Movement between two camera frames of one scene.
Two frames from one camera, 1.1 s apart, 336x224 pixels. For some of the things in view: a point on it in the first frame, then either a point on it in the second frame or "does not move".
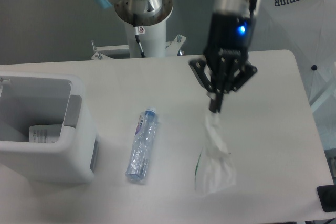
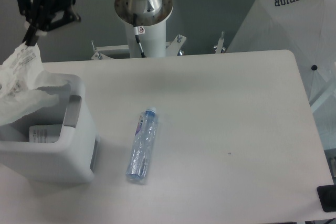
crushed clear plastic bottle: [144, 135] does not move
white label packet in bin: [44, 134] does not move
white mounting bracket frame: [172, 48] does not move
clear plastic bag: [214, 170] -> [21, 74]
